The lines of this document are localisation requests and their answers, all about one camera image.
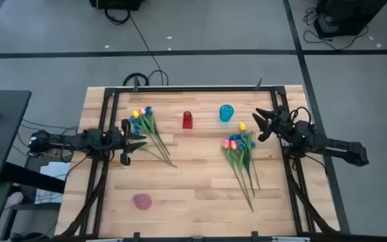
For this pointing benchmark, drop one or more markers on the pink artificial tulip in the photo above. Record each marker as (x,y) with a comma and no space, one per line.
(234,144)
(142,110)
(226,143)

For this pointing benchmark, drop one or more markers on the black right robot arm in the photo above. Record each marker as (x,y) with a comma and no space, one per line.
(331,144)

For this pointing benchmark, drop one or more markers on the black frame clamp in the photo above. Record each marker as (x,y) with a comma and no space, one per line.
(254,236)
(257,86)
(135,85)
(136,237)

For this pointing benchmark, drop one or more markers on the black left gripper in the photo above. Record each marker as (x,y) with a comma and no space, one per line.
(125,148)

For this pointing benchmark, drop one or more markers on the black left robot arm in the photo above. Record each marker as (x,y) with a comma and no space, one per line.
(89,139)

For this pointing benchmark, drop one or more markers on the large black equipment case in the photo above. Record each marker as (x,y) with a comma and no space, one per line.
(348,17)

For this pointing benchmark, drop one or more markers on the black support beam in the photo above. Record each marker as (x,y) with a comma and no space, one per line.
(32,178)

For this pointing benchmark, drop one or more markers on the red glass vase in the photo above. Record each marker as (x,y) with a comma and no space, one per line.
(187,122)

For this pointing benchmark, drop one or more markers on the black side table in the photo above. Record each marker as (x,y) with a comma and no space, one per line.
(2,141)

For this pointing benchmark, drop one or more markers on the white round object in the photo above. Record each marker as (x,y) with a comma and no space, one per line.
(13,200)

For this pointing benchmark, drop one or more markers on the pink glass vase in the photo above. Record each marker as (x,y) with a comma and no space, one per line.
(143,202)

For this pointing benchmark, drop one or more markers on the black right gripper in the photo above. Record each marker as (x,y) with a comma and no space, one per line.
(281,122)

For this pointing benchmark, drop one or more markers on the blue glass vase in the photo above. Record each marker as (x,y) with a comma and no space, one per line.
(226,114)

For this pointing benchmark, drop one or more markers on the black equipment box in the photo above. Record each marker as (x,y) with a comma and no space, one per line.
(116,4)

